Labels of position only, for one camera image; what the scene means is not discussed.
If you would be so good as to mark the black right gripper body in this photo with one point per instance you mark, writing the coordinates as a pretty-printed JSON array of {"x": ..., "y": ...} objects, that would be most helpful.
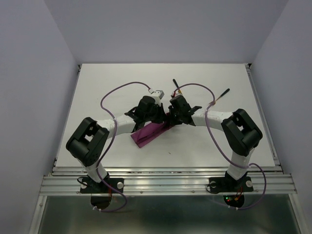
[{"x": 179, "y": 113}]

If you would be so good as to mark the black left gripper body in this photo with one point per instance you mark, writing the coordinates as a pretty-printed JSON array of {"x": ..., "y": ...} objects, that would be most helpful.
[{"x": 148, "y": 116}]

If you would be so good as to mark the purple cloth napkin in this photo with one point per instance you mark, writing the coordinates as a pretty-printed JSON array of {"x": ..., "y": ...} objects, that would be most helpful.
[{"x": 148, "y": 133}]

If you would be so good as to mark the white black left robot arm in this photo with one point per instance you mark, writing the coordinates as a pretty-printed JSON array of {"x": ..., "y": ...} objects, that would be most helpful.
[{"x": 87, "y": 142}]

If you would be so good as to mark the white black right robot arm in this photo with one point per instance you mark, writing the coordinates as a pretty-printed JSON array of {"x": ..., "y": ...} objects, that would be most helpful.
[{"x": 241, "y": 133}]

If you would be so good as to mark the aluminium left side rail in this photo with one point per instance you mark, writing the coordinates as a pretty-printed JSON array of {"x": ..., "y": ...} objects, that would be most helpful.
[{"x": 65, "y": 107}]

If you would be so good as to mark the aluminium rail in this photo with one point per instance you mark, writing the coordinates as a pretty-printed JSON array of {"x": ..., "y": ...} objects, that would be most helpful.
[
  {"x": 65, "y": 107},
  {"x": 277, "y": 163}
]

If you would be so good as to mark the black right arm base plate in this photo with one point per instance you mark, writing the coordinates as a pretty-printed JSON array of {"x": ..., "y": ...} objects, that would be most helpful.
[{"x": 228, "y": 185}]

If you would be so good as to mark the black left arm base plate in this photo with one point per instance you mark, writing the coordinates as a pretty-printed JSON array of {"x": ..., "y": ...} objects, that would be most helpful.
[{"x": 88, "y": 186}]

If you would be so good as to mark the aluminium right side rail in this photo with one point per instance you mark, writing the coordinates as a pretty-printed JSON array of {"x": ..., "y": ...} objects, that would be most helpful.
[{"x": 277, "y": 163}]

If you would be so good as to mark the aluminium front rail frame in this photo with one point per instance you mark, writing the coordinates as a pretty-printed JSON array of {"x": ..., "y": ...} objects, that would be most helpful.
[{"x": 166, "y": 181}]

